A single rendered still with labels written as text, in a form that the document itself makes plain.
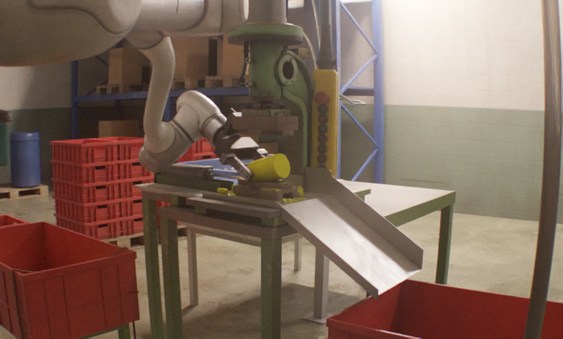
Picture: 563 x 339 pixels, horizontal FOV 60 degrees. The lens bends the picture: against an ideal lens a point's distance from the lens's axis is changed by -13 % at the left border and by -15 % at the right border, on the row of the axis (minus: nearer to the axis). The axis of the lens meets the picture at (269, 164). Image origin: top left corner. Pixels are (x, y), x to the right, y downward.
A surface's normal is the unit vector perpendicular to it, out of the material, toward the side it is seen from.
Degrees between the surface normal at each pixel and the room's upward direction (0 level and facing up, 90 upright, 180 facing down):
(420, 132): 90
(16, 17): 110
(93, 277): 90
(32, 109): 90
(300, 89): 90
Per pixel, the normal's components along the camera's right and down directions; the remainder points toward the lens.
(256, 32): -0.22, 0.10
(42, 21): -0.02, 0.55
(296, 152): -0.64, 0.07
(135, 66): 0.77, 0.07
